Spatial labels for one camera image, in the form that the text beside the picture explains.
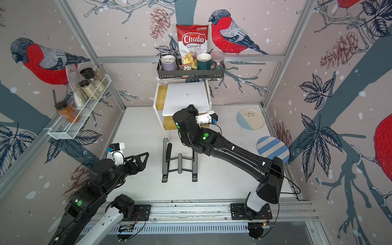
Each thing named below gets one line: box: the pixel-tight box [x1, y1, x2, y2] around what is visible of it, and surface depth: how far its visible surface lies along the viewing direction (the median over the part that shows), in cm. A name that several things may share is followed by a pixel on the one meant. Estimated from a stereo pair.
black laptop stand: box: [161, 137, 198, 183], surface depth 87 cm
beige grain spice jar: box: [79, 79, 100, 101], surface depth 79 cm
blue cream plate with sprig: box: [236, 108, 265, 131], surface depth 116 cm
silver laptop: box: [162, 81, 211, 117], surface depth 78 cm
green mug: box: [196, 53, 216, 71], surface depth 86 cm
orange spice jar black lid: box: [54, 101, 82, 124], surface depth 69 cm
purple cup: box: [160, 54, 178, 71], surface depth 84 cm
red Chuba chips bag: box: [176, 23, 210, 57], surface depth 81 cm
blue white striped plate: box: [256, 136, 291, 164], surface depth 100 cm
